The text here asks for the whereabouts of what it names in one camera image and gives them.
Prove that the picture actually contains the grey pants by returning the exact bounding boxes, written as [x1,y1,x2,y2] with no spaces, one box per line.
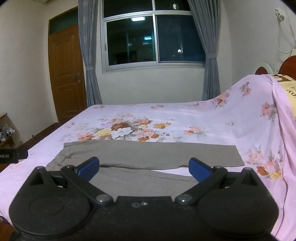
[46,140,244,198]

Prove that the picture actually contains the wooden side shelf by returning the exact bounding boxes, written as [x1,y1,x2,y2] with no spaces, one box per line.
[1,113,23,148]

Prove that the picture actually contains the pink floral bed sheet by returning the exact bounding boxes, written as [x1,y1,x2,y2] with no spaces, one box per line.
[1,75,295,240]

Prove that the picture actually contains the brown wooden door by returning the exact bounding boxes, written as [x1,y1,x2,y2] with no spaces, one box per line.
[48,7,87,124]

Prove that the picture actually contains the yellow patterned blanket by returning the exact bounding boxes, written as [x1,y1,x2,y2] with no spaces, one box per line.
[273,74,296,108]

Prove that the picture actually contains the red wooden headboard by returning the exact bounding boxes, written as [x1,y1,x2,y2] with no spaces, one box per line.
[254,55,295,79]

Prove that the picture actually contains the sliding glass window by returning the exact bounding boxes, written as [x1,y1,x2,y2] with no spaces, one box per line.
[101,1,205,72]

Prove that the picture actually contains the right grey curtain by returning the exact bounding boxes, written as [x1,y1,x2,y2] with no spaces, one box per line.
[188,0,221,100]

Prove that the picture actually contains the grey curtain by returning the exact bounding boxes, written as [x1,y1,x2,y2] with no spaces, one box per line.
[188,0,221,100]
[78,0,102,106]

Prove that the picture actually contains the left grey curtain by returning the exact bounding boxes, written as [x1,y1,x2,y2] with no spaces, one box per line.
[78,0,102,106]

